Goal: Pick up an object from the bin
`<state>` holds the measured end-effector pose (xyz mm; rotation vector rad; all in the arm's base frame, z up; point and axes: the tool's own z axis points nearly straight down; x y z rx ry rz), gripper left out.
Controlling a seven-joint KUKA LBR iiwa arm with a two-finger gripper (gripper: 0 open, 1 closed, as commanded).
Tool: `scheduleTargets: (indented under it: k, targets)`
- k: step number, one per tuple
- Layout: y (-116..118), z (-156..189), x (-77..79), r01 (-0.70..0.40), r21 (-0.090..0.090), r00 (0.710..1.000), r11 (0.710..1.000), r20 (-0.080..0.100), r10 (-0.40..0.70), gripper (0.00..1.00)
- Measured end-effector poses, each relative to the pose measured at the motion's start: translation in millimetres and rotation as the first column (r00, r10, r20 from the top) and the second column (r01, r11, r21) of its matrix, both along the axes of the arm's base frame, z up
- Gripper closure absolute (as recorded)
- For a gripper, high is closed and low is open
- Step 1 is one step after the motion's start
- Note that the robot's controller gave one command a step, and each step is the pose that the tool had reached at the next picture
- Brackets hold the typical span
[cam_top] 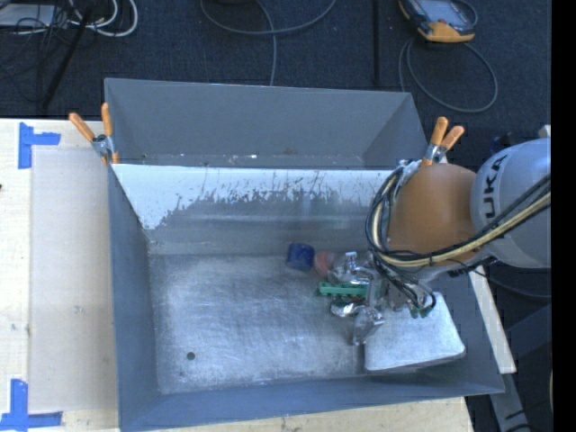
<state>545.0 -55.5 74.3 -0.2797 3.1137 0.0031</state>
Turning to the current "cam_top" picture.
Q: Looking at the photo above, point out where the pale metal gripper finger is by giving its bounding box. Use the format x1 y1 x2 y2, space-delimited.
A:
351 306 386 347
331 251 375 284

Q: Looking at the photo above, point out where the green toothed flat block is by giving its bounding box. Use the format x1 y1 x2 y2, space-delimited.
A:
318 281 368 297

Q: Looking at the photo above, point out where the orange-red toy fruit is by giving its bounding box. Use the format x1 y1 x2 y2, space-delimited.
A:
313 250 337 275

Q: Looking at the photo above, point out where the shiny silver crumpled packet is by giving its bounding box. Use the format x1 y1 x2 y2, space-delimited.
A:
330 299 364 319

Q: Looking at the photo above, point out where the blue cup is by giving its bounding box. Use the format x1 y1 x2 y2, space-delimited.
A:
285 241 316 273

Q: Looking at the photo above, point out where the grey metal bin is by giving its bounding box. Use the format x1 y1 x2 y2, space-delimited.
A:
103 77 506 432

